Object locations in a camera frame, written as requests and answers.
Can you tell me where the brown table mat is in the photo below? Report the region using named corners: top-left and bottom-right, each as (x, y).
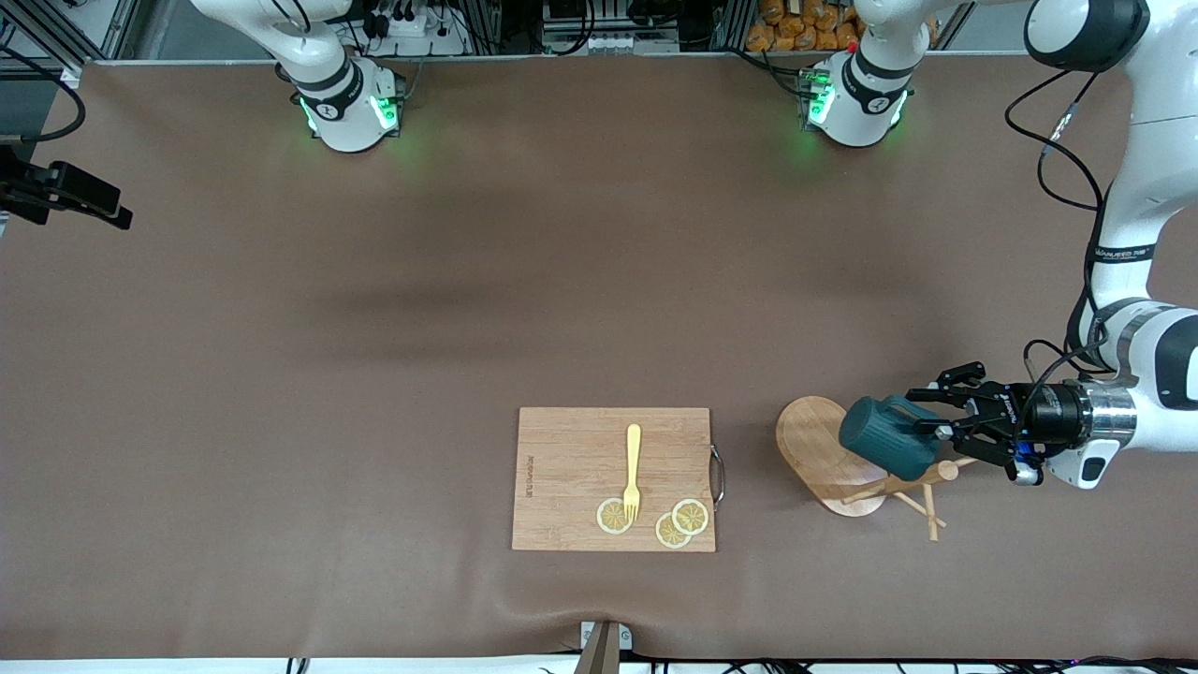
top-left (0, 51), bottom-right (1198, 661)

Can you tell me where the metal table clamp bracket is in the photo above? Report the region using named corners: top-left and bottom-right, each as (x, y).
top-left (573, 620), bottom-right (634, 674)

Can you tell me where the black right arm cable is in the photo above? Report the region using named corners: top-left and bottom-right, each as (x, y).
top-left (0, 47), bottom-right (87, 146)

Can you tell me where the black arm base cable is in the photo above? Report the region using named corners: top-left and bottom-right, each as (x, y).
top-left (730, 45), bottom-right (808, 96)

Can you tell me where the orange snack packets pile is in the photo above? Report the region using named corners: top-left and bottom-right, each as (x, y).
top-left (746, 0), bottom-right (867, 52)

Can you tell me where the wooden cup rack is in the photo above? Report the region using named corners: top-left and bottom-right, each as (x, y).
top-left (775, 395), bottom-right (984, 543)

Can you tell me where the white power strip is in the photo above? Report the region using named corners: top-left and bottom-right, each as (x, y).
top-left (543, 28), bottom-right (681, 55)
top-left (370, 9), bottom-right (469, 57)

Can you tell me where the wooden cutting board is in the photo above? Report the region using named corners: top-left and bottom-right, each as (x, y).
top-left (512, 406), bottom-right (726, 553)

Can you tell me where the yellow plastic fork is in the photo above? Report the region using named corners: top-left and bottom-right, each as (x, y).
top-left (623, 423), bottom-right (643, 522)

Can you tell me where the teal cup with yellow inside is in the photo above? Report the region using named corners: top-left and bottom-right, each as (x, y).
top-left (839, 394), bottom-right (948, 478)

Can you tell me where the aluminium frame post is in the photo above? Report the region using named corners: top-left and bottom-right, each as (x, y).
top-left (0, 0), bottom-right (143, 65)

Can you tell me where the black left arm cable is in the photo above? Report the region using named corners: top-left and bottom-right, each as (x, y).
top-left (1004, 70), bottom-right (1138, 418)

